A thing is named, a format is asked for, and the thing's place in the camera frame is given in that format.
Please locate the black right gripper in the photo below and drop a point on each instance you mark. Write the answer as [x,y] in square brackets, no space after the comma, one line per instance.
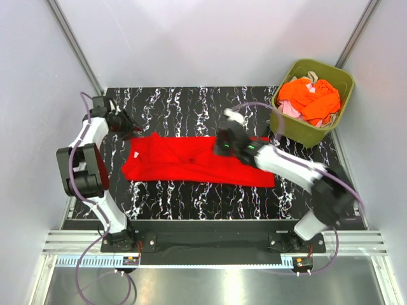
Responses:
[218,148]

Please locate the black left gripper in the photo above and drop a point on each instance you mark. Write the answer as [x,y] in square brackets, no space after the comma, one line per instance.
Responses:
[130,125]

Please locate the red t-shirt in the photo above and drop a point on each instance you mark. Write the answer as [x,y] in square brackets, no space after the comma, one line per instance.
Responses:
[188,159]

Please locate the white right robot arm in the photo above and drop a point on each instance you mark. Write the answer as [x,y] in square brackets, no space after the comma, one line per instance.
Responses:
[330,189]

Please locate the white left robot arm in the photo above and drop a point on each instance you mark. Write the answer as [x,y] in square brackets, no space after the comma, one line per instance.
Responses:
[84,174]

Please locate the pink garment in bin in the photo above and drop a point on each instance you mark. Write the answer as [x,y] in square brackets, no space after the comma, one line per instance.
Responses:
[292,98]

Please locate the orange t-shirt in bin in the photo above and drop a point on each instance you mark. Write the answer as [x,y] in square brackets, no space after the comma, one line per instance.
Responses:
[314,103]

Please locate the olive green plastic bin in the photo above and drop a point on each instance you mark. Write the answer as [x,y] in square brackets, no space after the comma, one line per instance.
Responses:
[300,131]

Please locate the beige garment in bin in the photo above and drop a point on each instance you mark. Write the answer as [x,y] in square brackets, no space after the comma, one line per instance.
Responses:
[309,79]

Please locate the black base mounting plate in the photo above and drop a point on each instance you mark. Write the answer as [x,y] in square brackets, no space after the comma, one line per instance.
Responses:
[215,243]

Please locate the left small controller board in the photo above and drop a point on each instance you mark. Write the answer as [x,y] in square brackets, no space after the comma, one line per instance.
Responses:
[131,260]

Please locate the small controller board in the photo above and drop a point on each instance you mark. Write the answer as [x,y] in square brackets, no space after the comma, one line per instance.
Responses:
[303,262]
[131,260]

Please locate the right small controller board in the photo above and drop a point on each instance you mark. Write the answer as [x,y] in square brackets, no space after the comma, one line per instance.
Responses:
[303,262]

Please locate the aluminium front rail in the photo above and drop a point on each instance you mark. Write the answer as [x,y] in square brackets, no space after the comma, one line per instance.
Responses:
[83,249]

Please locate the aluminium left corner post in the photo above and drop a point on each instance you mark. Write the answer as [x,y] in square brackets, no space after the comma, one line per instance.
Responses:
[68,33]

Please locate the aluminium corner post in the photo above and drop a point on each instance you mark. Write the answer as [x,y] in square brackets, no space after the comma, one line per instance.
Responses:
[68,33]
[357,32]

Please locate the aluminium right corner post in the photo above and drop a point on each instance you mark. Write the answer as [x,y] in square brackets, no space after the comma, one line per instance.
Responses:
[357,32]

